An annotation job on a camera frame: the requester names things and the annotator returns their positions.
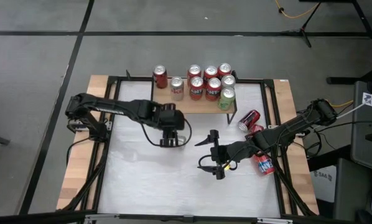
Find dark red Coca-Cola can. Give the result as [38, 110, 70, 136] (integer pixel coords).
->
[152, 64, 169, 90]

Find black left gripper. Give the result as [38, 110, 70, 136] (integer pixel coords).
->
[156, 103, 187, 148]

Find yellow floor cable black plug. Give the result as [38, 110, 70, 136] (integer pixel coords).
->
[274, 0, 320, 19]

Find white cable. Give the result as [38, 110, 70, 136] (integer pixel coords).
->
[335, 88, 372, 121]

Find white printed box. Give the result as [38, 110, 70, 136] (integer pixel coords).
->
[310, 166, 338, 205]

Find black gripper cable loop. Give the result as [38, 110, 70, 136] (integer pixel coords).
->
[140, 118, 193, 147]
[198, 154, 238, 171]

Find black cable bundle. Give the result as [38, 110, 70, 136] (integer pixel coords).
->
[271, 149, 319, 217]
[57, 136, 111, 215]

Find wooden shelf black metal legs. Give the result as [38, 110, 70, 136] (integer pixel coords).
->
[150, 76, 238, 125]

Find yellow power plug cable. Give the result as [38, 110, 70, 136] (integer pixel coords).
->
[328, 99, 355, 109]

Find grey desk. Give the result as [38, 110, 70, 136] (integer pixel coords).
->
[349, 79, 372, 175]

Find red Fanta strawberry can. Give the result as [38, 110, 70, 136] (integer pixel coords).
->
[203, 65, 218, 80]
[189, 76, 205, 101]
[187, 64, 202, 80]
[205, 77, 222, 102]
[216, 62, 233, 78]
[253, 152, 276, 177]

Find green sparkling water can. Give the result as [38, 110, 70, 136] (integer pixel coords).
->
[216, 86, 236, 111]

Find dark grey cabinet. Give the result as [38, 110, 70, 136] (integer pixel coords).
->
[335, 158, 372, 224]

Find black floor stand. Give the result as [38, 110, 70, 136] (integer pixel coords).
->
[297, 0, 372, 86]

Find silver camera mount rail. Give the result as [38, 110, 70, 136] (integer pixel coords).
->
[81, 213, 295, 224]

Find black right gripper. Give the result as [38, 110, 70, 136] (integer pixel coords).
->
[194, 129, 255, 180]

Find silver and orange sparkling can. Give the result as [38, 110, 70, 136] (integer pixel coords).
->
[220, 73, 236, 90]

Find dark red soda can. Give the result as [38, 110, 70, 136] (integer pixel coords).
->
[237, 109, 261, 133]

